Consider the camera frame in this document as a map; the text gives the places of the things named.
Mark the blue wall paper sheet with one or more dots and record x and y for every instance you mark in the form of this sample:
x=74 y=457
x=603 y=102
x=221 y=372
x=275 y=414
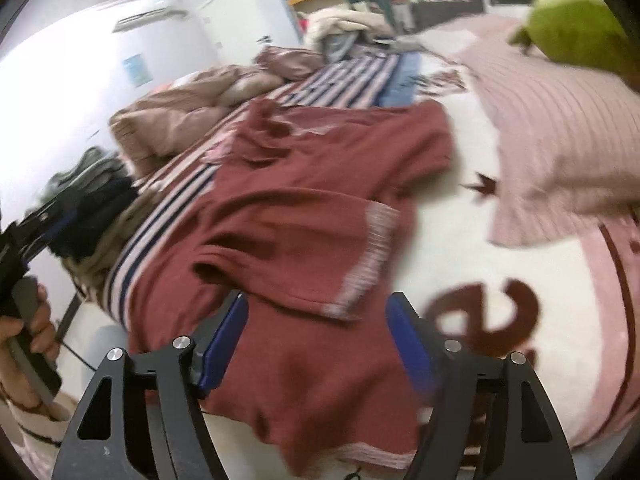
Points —
x=137 y=69

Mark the green plush toy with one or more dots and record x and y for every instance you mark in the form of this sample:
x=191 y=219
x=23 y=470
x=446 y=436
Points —
x=575 y=25

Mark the blue folded cloth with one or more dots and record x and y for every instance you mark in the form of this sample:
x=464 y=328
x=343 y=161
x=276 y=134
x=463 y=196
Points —
x=402 y=80

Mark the brown quilt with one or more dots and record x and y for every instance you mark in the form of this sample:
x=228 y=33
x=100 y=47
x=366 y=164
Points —
x=185 y=110

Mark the maroon t-shirt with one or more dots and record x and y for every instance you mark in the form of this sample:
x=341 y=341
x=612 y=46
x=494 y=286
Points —
x=300 y=240

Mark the white door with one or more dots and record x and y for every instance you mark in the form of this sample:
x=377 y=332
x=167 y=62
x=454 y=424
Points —
x=227 y=22

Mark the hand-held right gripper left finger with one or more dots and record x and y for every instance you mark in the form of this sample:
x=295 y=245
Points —
x=226 y=341

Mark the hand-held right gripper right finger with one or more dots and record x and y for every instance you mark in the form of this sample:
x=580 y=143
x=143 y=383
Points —
x=411 y=342

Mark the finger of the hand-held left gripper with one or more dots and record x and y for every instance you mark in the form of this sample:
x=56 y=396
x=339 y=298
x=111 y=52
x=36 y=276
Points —
x=47 y=222

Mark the person's left hand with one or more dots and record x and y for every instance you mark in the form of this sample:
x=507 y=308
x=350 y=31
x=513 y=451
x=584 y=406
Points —
x=35 y=325

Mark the pink striped pillow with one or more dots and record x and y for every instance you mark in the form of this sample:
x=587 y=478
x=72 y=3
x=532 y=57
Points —
x=555 y=135

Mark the beige blanket pile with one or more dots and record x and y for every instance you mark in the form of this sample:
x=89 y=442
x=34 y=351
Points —
x=345 y=22

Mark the pile of dark clothes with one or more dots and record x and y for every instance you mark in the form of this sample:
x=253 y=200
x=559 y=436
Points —
x=95 y=220

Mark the white printed blanket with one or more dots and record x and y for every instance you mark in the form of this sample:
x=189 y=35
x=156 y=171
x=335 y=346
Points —
x=510 y=280

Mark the white air conditioner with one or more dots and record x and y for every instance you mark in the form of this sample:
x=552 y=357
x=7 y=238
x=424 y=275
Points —
x=150 y=14

